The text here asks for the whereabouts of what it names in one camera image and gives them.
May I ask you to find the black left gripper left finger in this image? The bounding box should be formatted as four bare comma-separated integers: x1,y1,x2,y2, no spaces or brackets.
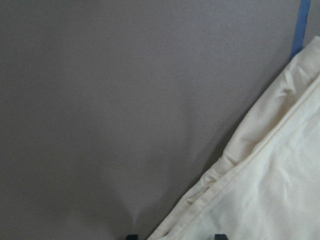
125,234,138,240

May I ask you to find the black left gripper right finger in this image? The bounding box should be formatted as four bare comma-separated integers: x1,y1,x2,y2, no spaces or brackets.
214,234,228,240

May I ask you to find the beige long-sleeve printed shirt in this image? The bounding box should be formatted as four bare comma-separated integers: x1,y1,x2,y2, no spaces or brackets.
150,37,320,240

